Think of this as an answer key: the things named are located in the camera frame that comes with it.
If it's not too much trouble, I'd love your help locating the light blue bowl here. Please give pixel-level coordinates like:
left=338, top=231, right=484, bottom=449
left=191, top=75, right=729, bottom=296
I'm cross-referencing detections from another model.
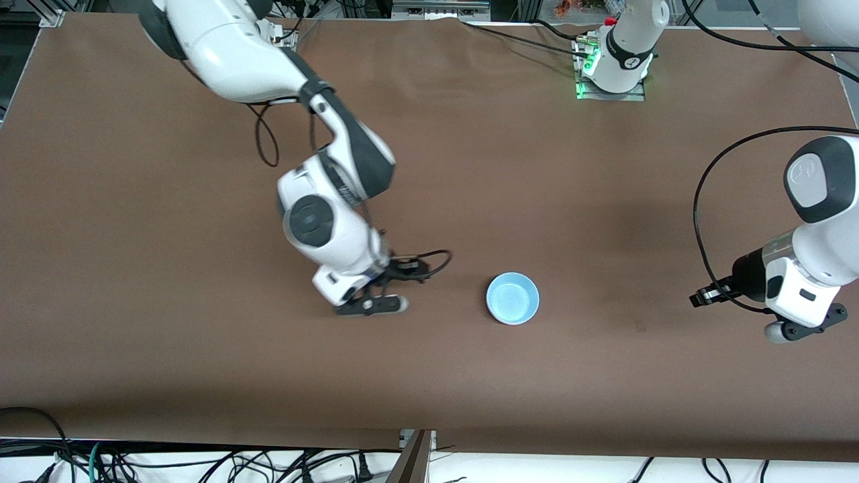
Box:
left=486, top=272, right=540, bottom=326

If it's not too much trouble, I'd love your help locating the brown table cover sheet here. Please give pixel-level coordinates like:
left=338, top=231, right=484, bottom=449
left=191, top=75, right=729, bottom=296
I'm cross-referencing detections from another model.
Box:
left=0, top=12, right=859, bottom=464

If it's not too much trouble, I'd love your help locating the orange background object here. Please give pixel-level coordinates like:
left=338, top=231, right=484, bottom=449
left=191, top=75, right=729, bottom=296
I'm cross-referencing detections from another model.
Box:
left=554, top=0, right=606, bottom=18

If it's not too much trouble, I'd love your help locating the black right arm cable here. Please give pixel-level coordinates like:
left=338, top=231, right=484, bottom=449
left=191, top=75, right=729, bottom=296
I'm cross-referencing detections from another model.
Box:
left=254, top=101, right=452, bottom=286

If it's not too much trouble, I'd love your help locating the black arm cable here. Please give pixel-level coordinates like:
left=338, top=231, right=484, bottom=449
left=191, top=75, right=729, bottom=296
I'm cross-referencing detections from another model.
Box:
left=681, top=0, right=859, bottom=313
left=254, top=101, right=452, bottom=286

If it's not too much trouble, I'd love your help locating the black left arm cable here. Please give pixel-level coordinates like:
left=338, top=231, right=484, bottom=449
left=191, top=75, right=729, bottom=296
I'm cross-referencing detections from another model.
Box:
left=681, top=0, right=859, bottom=313

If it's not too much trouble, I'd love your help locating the wooden post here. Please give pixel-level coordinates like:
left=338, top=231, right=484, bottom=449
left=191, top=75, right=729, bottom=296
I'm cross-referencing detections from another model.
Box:
left=386, top=429, right=436, bottom=483

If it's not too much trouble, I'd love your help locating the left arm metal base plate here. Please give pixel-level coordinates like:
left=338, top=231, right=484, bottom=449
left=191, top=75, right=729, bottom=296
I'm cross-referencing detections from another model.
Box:
left=572, top=34, right=646, bottom=102

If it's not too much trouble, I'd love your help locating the black cable on cover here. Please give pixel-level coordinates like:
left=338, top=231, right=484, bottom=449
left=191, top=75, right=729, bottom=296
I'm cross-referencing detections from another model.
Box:
left=462, top=22, right=586, bottom=60

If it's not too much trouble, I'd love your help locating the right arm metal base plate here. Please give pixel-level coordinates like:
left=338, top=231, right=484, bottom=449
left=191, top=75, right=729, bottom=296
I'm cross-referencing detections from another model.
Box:
left=258, top=19, right=300, bottom=51

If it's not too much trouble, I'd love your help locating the aluminium frame profile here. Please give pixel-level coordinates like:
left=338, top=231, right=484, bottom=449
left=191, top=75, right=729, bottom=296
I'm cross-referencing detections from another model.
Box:
left=393, top=0, right=491, bottom=19

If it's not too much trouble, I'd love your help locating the thick black floor cable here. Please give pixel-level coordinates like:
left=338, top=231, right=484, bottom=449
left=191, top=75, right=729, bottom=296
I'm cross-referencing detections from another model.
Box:
left=0, top=407, right=76, bottom=483

